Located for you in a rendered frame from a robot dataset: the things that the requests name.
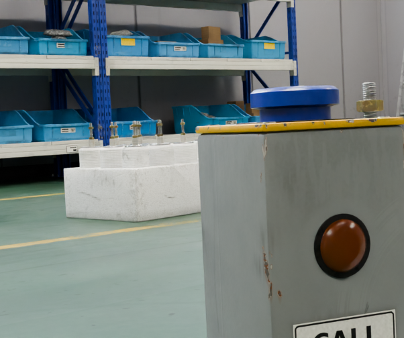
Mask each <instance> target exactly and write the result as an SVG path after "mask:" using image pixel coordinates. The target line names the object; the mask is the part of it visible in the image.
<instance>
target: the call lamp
mask: <svg viewBox="0 0 404 338"><path fill-rule="evenodd" d="M320 250H321V256H322V258H323V261H324V262H325V264H326V265H327V266H328V267H329V268H330V269H331V270H333V271H335V272H339V273H345V272H349V271H351V270H353V269H354V268H356V267H357V266H358V265H359V264H360V263H361V261H362V259H363V257H364V255H365V252H366V238H365V234H364V232H363V230H362V228H361V227H360V226H359V225H358V224H357V223H356V222H354V221H352V220H349V219H340V220H337V221H335V222H333V223H332V224H331V225H330V226H329V227H328V228H327V229H326V230H325V232H324V233H323V236H322V238H321V246H320Z"/></svg>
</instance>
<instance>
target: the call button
mask: <svg viewBox="0 0 404 338"><path fill-rule="evenodd" d="M338 104H340V94H339V89H337V88H336V87H335V86H331V85H318V86H294V87H275V88H268V89H256V90H254V91H253V92H252V93H250V108H251V109H257V110H260V122H269V121H297V120H312V119H331V106H334V105H338Z"/></svg>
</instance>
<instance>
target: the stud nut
mask: <svg viewBox="0 0 404 338"><path fill-rule="evenodd" d="M356 110H357V112H368V111H382V110H384V107H383V100H365V101H357V102H356Z"/></svg>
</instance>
